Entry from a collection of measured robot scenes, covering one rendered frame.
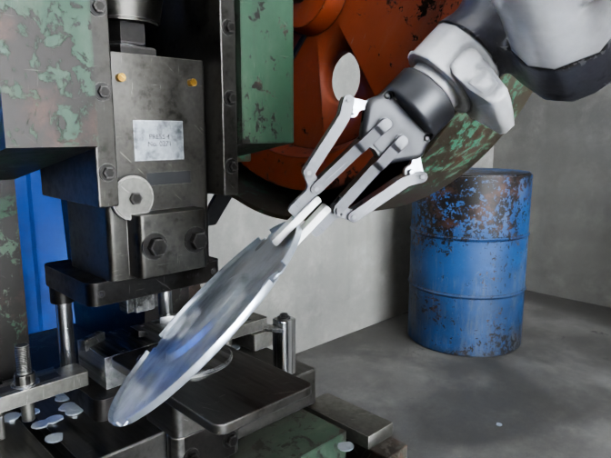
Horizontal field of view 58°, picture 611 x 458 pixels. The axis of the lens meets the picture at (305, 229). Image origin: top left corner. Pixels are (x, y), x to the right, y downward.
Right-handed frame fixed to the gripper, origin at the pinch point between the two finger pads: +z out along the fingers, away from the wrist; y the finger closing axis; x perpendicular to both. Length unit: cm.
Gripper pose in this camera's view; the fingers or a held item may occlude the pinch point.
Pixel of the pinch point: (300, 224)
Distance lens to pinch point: 61.0
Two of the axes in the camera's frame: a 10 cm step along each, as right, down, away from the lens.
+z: -7.0, 7.1, 0.4
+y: -7.1, -6.8, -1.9
